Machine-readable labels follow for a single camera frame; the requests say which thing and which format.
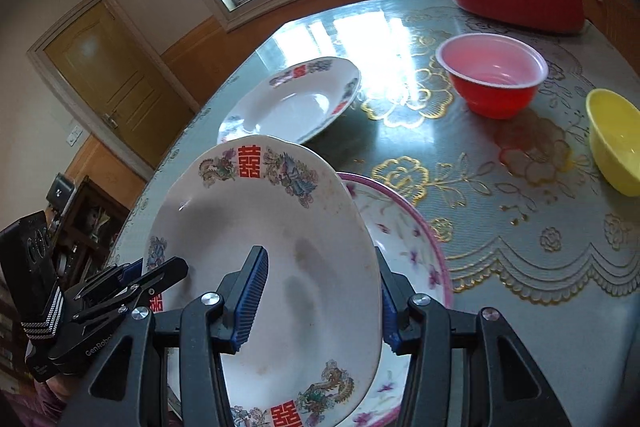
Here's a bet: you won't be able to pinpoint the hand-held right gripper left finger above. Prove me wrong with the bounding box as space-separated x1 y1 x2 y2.
62 246 270 427

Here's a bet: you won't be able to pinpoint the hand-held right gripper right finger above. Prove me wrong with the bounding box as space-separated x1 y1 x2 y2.
375 247 573 427

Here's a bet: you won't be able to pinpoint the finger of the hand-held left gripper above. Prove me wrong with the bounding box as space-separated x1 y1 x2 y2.
66 258 147 306
74 256 190 326

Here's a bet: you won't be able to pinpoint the white plate red characters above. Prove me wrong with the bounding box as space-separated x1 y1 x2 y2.
142 134 383 427
216 56 362 146

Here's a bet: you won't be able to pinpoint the red plastic bowl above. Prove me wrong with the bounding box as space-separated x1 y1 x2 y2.
435 33 549 120

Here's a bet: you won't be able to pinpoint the yellow plastic bowl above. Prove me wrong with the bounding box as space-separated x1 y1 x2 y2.
585 88 640 198

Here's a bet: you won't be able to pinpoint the person's left forearm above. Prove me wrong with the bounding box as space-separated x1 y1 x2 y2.
0 382 66 427

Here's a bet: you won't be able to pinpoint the dark wooden cabinet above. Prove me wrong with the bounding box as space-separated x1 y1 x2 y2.
50 177 133 288

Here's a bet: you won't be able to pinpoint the small grey box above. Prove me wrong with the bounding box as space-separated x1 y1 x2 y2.
46 173 77 212

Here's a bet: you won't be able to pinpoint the pink floral plate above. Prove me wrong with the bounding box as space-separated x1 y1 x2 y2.
335 172 455 427

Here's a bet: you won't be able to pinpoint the gold floral lace table mat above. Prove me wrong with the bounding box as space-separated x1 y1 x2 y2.
350 3 640 308

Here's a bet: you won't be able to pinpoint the wooden door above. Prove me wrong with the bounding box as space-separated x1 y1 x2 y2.
27 0 196 180

